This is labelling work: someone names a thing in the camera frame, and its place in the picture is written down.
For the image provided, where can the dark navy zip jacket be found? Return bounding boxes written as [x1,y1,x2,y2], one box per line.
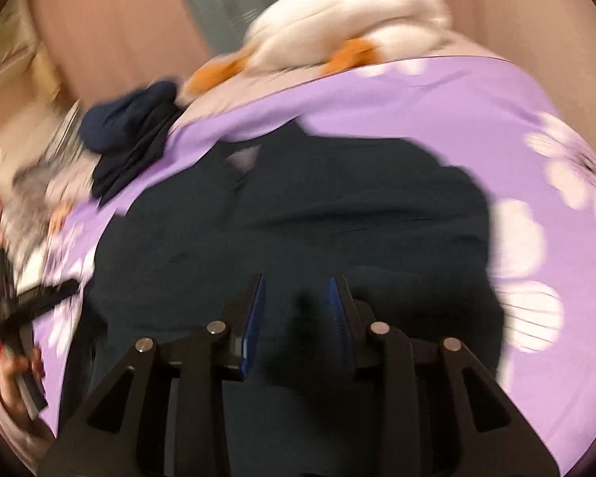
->
[68,122,504,476]

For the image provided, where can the grey plaid clothing pile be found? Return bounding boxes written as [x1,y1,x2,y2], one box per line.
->
[0,102,99,281]

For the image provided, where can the white and orange plush blanket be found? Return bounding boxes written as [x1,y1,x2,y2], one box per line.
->
[177,0,492,105]

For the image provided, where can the folded navy blue garment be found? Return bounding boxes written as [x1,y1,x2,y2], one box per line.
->
[78,80,183,206]

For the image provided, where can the person's left hand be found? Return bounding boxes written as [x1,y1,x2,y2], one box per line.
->
[0,346,45,431]

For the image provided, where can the purple floral bed sheet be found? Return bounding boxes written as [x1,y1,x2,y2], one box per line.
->
[44,56,596,475]

